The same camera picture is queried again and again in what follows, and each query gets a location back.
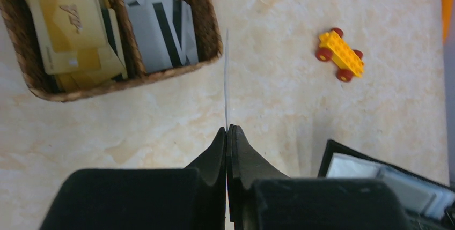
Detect brown wicker basket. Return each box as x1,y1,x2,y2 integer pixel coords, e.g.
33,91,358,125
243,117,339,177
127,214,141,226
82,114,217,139
0,0,224,103

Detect gold cards in basket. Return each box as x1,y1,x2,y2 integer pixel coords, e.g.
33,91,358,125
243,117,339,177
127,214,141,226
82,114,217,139
25,0,128,92

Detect orange flashlight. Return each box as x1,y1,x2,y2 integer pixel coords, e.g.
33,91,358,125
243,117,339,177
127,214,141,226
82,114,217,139
441,0,455,44

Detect grey cards in basket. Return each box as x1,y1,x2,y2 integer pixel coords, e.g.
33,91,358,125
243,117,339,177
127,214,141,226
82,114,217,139
124,0,199,74

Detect orange toy brick car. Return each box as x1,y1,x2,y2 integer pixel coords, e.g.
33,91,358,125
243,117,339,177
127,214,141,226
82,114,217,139
315,27,364,83

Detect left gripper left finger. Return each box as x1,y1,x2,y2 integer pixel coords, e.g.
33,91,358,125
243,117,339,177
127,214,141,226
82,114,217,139
40,128,226,229

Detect grey credit card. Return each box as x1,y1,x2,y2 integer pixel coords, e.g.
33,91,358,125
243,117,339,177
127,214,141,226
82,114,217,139
224,29,230,131

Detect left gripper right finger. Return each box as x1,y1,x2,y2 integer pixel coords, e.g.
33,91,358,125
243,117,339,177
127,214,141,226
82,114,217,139
226,125,411,229

